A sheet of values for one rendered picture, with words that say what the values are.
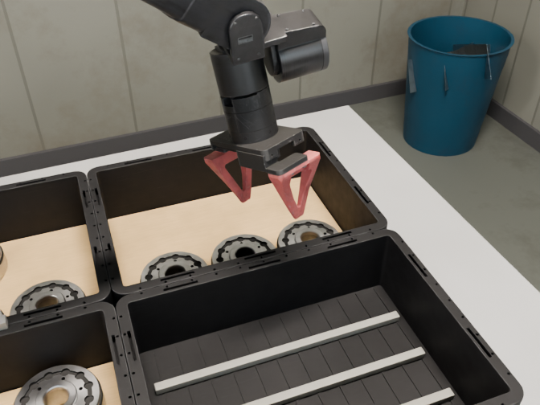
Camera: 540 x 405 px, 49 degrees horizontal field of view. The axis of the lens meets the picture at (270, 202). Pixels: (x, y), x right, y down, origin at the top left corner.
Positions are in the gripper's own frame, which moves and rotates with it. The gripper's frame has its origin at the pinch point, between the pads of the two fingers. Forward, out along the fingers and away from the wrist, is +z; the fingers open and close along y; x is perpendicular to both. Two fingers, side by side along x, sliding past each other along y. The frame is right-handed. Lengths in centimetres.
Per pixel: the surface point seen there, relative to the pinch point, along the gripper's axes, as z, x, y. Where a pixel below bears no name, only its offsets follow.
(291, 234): 14.1, -11.6, 11.2
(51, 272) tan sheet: 10.9, 18.6, 33.8
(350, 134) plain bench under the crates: 22, -63, 42
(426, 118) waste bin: 62, -164, 90
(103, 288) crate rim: 6.3, 18.7, 13.9
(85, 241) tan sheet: 10.1, 11.0, 36.3
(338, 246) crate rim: 10.9, -8.7, -1.7
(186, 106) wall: 40, -100, 172
